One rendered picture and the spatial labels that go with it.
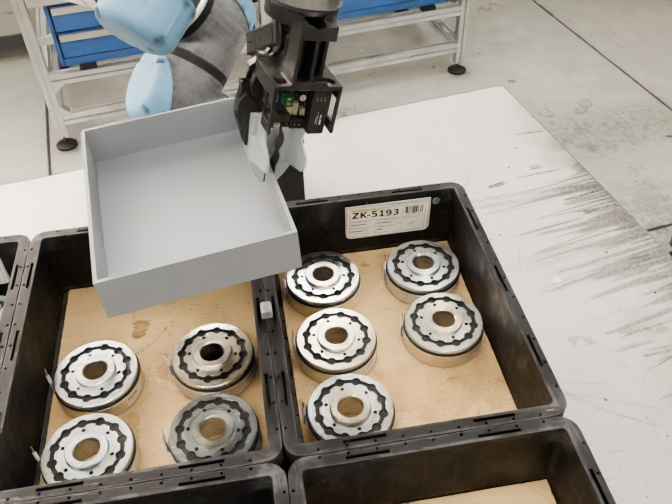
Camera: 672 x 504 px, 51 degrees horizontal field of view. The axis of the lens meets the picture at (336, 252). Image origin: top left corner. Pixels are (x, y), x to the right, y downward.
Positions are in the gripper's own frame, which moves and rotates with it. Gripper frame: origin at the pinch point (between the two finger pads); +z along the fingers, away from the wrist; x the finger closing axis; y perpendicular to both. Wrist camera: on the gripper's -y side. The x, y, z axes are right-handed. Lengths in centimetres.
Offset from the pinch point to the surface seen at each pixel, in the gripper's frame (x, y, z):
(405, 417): 13.9, 21.7, 22.1
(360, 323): 13.0, 8.4, 19.2
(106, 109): 8, -184, 95
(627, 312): 61, 10, 24
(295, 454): -3.3, 27.2, 16.0
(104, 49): 8, -186, 72
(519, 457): 19.5, 33.9, 15.0
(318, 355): 6.4, 11.1, 21.0
